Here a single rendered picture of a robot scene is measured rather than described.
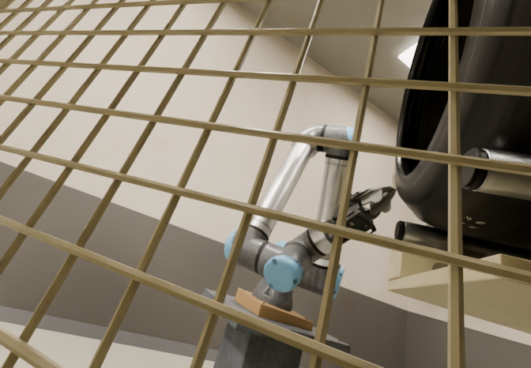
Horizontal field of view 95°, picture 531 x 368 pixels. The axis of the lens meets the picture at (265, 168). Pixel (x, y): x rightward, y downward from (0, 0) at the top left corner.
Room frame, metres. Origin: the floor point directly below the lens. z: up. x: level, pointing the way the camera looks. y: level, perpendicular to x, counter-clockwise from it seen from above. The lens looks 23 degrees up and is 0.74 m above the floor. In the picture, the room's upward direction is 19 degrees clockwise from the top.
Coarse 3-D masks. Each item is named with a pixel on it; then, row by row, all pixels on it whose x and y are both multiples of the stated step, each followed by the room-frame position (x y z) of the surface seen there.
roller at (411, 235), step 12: (396, 228) 0.48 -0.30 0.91; (408, 228) 0.45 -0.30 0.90; (420, 228) 0.44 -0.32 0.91; (432, 228) 0.44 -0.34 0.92; (408, 240) 0.45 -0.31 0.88; (420, 240) 0.44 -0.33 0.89; (432, 240) 0.43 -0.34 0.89; (444, 240) 0.43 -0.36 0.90; (468, 240) 0.41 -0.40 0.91; (480, 240) 0.41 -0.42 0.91; (468, 252) 0.42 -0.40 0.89; (480, 252) 0.41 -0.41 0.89; (492, 252) 0.40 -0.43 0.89; (504, 252) 0.40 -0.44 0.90; (516, 252) 0.39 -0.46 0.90; (528, 252) 0.39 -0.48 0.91
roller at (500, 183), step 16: (512, 160) 0.18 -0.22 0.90; (528, 160) 0.18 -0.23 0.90; (464, 176) 0.21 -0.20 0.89; (480, 176) 0.19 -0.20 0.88; (496, 176) 0.19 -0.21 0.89; (512, 176) 0.18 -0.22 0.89; (528, 176) 0.18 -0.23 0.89; (496, 192) 0.20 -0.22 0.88; (512, 192) 0.19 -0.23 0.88; (528, 192) 0.19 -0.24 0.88
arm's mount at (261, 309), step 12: (240, 288) 1.29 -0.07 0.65; (240, 300) 1.23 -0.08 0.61; (252, 300) 1.13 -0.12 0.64; (252, 312) 1.10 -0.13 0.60; (264, 312) 1.06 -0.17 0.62; (276, 312) 1.08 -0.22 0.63; (288, 312) 1.15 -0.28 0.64; (288, 324) 1.10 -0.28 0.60; (300, 324) 1.12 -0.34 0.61; (312, 324) 1.14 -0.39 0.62
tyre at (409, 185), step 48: (432, 0) 0.31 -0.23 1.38; (480, 0) 0.16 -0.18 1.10; (528, 0) 0.12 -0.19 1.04; (432, 48) 0.43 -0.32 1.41; (480, 48) 0.17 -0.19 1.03; (528, 48) 0.14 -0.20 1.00; (432, 96) 0.52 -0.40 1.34; (480, 96) 0.19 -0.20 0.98; (528, 96) 0.16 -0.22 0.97; (432, 144) 0.29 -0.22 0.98; (480, 144) 0.22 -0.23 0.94; (528, 144) 0.19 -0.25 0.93; (432, 192) 0.32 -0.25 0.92; (480, 192) 0.25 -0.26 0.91; (528, 240) 0.30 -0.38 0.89
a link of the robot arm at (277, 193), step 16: (320, 128) 0.82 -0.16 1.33; (304, 144) 0.83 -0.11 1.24; (288, 160) 0.81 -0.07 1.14; (304, 160) 0.82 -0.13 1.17; (288, 176) 0.78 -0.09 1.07; (272, 192) 0.76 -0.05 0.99; (288, 192) 0.78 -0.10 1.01; (272, 208) 0.75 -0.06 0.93; (256, 224) 0.73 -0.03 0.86; (272, 224) 0.75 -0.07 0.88; (256, 240) 0.71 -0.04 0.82; (240, 256) 0.71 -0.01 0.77; (256, 256) 0.68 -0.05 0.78; (256, 272) 0.71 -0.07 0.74
